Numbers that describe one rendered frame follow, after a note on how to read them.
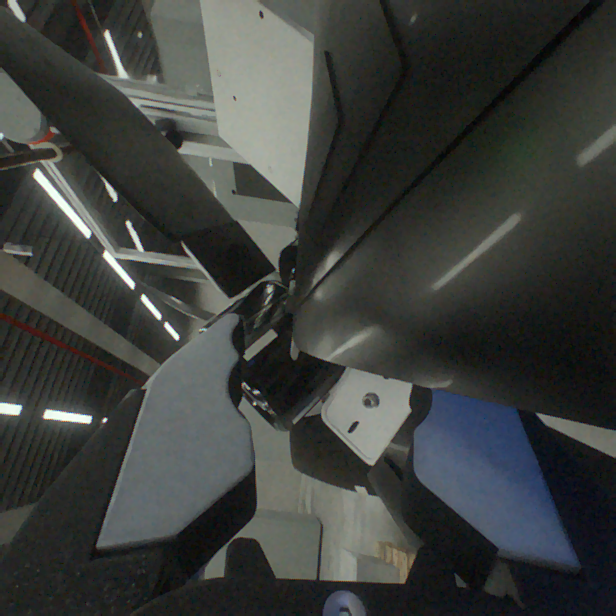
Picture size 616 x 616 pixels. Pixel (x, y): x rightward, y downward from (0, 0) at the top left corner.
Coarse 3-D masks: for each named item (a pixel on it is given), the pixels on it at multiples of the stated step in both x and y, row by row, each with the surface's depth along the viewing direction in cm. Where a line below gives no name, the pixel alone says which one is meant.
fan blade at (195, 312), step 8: (152, 288) 56; (160, 296) 51; (168, 296) 56; (168, 304) 49; (176, 304) 49; (184, 304) 53; (184, 312) 45; (192, 312) 45; (200, 312) 48; (208, 312) 53
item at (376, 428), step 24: (360, 384) 29; (384, 384) 28; (408, 384) 27; (336, 408) 30; (360, 408) 29; (384, 408) 28; (408, 408) 27; (336, 432) 30; (360, 432) 29; (384, 432) 28; (360, 456) 29
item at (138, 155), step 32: (0, 32) 24; (32, 32) 29; (0, 64) 22; (32, 64) 25; (64, 64) 31; (32, 96) 23; (64, 96) 27; (96, 96) 32; (64, 128) 24; (96, 128) 28; (128, 128) 33; (96, 160) 26; (128, 160) 29; (160, 160) 34; (128, 192) 27; (160, 192) 31; (192, 192) 35; (160, 224) 28; (192, 224) 32
